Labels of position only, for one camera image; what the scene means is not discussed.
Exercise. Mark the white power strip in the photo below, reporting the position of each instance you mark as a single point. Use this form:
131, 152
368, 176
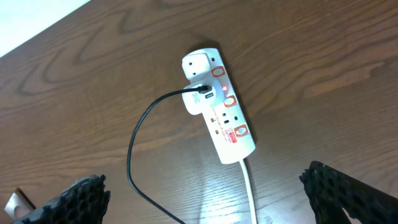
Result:
226, 123

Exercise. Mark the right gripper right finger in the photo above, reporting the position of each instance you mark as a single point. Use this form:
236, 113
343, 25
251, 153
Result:
336, 197

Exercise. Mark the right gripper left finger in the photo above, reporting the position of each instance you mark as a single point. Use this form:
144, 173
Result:
85, 202

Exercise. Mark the white USB charger adapter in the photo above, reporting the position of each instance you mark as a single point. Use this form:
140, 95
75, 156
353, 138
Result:
199, 72

